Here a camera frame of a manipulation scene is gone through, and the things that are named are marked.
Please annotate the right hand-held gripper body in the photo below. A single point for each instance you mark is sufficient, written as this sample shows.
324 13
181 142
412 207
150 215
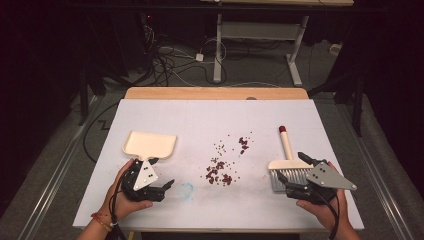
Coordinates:
328 178

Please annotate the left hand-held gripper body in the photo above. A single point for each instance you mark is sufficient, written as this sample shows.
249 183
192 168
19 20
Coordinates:
145 176

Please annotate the cream plastic dustpan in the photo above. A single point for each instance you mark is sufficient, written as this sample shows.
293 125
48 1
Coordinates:
150 145

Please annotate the cream hand brush grey bristles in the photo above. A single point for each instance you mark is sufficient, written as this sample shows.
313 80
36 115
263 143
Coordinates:
286 144

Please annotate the group of red beans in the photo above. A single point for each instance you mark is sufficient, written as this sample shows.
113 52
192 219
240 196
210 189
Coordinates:
227 179

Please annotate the person's right hand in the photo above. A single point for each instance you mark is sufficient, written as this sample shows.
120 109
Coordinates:
325 213

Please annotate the person's left hand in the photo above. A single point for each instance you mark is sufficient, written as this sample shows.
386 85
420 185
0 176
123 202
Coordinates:
115 200

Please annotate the white foam board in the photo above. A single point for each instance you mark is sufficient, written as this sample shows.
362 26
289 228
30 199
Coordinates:
206 116

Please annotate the black metal stand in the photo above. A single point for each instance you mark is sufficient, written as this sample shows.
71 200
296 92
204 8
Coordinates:
357 110
83 100

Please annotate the wooden table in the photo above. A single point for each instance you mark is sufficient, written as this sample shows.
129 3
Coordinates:
216 93

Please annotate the small white box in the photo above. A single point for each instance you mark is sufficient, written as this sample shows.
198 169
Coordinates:
335 49

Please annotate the white power adapter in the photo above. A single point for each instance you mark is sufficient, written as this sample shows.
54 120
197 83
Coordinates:
199 57

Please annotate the white-framed desk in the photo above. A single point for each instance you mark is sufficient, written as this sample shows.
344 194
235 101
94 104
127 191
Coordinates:
217 50

